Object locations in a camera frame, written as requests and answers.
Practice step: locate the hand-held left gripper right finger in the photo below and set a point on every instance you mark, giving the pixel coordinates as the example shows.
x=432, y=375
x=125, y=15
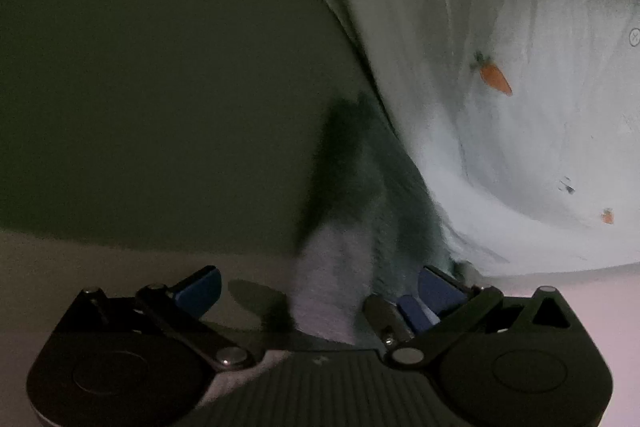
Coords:
x=440, y=291

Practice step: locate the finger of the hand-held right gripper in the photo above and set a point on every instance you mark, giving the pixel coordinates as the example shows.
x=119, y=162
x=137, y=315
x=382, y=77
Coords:
x=415, y=314

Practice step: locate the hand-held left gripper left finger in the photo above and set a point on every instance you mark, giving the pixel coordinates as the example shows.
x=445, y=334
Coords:
x=199, y=292

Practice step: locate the grey knit cloth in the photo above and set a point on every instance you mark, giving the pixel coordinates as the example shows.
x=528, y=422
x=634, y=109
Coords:
x=345, y=217

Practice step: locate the white carrot print garment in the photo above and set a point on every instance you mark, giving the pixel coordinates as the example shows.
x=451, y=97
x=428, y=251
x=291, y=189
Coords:
x=525, y=132

